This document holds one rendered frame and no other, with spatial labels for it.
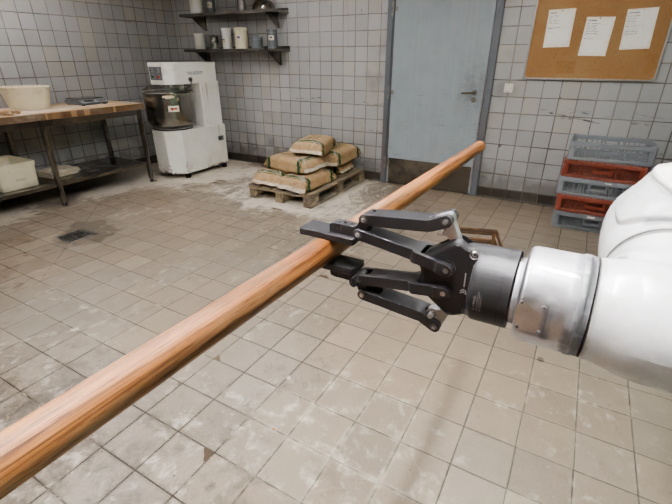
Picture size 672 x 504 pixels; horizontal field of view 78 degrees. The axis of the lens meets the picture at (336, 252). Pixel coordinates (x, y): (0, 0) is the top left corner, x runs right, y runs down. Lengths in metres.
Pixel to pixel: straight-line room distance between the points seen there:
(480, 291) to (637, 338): 0.12
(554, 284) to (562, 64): 4.23
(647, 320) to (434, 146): 4.52
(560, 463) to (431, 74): 3.82
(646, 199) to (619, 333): 0.17
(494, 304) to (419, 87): 4.49
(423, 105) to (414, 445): 3.73
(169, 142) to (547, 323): 5.27
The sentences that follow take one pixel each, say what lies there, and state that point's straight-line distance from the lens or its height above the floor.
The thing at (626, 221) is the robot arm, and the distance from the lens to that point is 0.50.
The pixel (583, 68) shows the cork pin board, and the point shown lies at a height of 1.28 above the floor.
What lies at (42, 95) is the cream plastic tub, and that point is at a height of 1.03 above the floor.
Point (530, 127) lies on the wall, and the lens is 4.65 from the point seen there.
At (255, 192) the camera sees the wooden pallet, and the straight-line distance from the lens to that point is 4.56.
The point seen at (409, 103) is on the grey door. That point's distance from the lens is 4.88.
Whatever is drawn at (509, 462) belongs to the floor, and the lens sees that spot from 1.86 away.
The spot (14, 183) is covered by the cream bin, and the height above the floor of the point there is 0.29.
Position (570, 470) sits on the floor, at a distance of 1.93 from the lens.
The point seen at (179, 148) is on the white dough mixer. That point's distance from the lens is 5.49.
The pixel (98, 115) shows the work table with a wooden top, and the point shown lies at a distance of 5.19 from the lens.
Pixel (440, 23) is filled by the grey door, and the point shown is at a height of 1.67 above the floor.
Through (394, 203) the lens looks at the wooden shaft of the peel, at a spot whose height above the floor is 1.18.
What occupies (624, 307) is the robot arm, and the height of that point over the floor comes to 1.20.
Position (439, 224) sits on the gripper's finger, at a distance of 0.40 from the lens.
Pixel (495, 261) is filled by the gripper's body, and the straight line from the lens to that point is 0.40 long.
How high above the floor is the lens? 1.38
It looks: 25 degrees down
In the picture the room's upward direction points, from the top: straight up
